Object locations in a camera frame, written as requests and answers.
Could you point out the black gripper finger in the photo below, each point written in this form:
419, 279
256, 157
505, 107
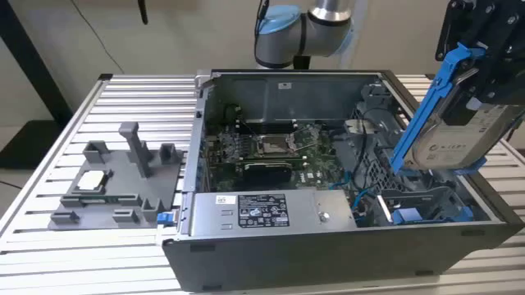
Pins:
491, 77
448, 27

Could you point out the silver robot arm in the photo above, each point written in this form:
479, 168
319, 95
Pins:
283, 43

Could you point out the black RAM slot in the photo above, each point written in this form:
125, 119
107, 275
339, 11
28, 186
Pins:
265, 124
273, 158

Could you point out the black table corner cap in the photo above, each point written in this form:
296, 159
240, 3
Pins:
105, 77
428, 77

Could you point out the grey metal drive cage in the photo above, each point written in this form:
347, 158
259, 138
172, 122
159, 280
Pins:
379, 123

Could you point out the green motherboard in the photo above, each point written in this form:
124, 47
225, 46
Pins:
315, 159

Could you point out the CPU socket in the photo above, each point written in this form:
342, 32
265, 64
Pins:
272, 144

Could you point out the black graphics card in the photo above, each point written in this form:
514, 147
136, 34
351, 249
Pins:
265, 173

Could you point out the dark grey PC case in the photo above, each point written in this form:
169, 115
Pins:
287, 261

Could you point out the silver power supply unit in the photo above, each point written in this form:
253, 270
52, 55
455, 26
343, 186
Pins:
212, 218

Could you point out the blue case latch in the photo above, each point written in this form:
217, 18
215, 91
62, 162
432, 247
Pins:
163, 217

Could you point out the grey parts rack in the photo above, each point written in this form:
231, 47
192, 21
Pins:
119, 172

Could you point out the silver CPU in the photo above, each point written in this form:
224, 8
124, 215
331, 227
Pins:
94, 179

